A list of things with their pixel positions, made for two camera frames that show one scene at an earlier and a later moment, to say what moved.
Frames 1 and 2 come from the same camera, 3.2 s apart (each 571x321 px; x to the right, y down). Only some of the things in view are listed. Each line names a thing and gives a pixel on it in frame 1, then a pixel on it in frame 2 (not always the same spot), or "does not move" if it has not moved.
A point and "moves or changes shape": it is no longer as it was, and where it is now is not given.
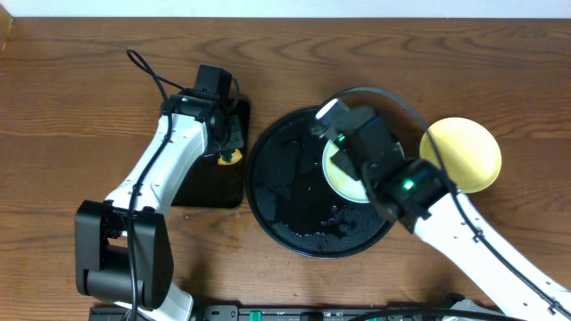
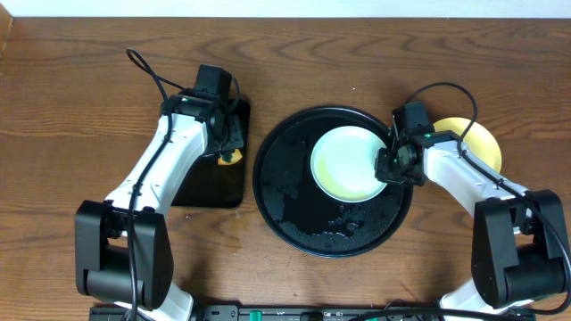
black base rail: [321, 313] does not move
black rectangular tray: [211, 185] does not move
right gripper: [343, 162] to [381, 173]
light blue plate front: [343, 183] moves or changes shape
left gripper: [232, 137] does not move
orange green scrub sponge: [230, 159] does not move
